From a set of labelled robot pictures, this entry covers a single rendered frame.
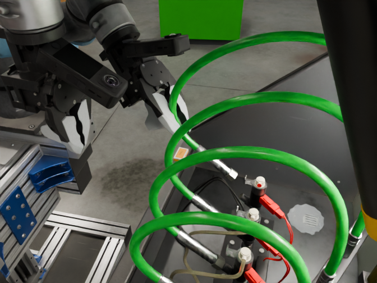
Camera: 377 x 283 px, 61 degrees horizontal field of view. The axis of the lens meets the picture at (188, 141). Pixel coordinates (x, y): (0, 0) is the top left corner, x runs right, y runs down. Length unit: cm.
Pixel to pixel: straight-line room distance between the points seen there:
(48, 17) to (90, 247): 138
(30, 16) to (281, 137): 72
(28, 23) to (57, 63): 5
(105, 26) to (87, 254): 127
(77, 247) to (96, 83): 135
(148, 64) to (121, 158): 185
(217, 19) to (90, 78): 355
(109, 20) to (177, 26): 341
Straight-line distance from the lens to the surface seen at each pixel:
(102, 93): 43
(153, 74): 58
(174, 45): 52
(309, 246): 96
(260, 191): 63
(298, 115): 90
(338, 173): 103
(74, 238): 175
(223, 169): 62
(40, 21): 43
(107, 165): 237
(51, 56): 44
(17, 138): 114
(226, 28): 398
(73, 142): 52
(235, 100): 43
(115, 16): 60
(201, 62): 50
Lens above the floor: 159
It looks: 40 degrees down
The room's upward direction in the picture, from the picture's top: straight up
